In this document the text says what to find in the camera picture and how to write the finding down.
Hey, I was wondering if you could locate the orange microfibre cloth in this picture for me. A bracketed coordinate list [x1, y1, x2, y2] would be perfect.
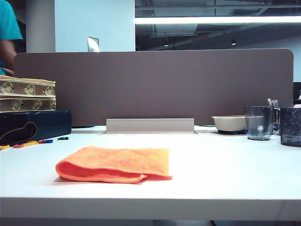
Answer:
[55, 145, 173, 184]

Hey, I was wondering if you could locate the brown desk partition panel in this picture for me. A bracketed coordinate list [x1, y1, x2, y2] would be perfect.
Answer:
[13, 48, 294, 128]

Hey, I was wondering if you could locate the white bowl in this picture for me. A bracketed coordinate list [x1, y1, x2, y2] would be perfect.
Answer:
[211, 115, 248, 131]

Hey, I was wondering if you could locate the dark blue case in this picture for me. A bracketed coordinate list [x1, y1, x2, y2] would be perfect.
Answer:
[0, 110, 72, 145]

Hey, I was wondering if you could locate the clear glass cup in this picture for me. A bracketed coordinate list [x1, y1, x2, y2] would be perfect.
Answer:
[244, 105, 274, 141]

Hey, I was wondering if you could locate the white ceiling light strip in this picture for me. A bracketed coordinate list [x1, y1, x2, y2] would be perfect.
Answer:
[134, 15, 301, 24]

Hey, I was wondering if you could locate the yellow brown patterned box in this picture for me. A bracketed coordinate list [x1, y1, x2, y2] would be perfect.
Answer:
[0, 95, 56, 113]
[0, 74, 56, 97]

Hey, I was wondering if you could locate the clear glass holder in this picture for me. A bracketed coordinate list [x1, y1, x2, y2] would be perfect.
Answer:
[271, 105, 282, 135]

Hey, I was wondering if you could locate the dark textured cup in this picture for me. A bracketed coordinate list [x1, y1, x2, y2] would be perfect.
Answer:
[279, 106, 301, 147]

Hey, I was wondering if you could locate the person in teal shirt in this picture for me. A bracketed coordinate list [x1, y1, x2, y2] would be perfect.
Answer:
[0, 0, 24, 76]

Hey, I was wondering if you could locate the grey cable tray lid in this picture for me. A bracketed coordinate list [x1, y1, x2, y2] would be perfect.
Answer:
[105, 118, 195, 134]

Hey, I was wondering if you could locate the silver wall sign plate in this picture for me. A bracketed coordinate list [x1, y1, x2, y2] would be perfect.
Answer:
[87, 36, 99, 52]

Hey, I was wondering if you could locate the orange cord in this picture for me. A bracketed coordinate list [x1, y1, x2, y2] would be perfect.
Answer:
[0, 121, 38, 142]

